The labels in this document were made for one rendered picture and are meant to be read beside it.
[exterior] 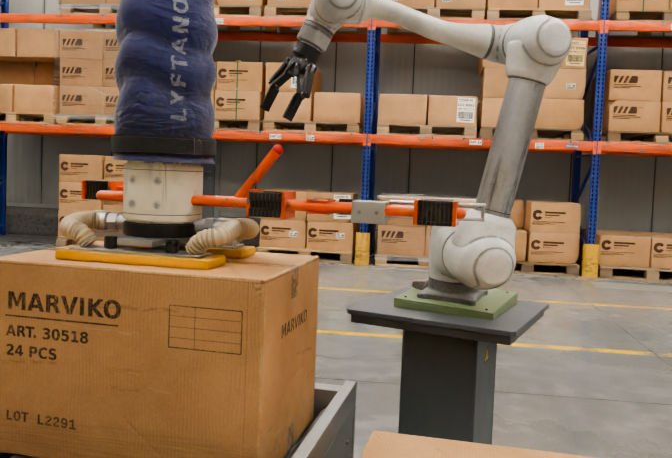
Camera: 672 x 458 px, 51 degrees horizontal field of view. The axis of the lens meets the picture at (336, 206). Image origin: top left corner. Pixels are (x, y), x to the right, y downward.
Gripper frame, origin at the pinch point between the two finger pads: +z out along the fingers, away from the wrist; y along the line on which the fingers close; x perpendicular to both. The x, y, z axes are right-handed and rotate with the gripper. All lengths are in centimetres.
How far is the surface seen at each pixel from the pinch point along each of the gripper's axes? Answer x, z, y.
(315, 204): 15, 16, -56
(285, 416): 3, 59, -65
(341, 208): 12, 15, -61
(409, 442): -28, 55, -72
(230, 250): 17, 35, -39
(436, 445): -32, 53, -77
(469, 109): -493, -144, 435
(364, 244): -467, 59, 462
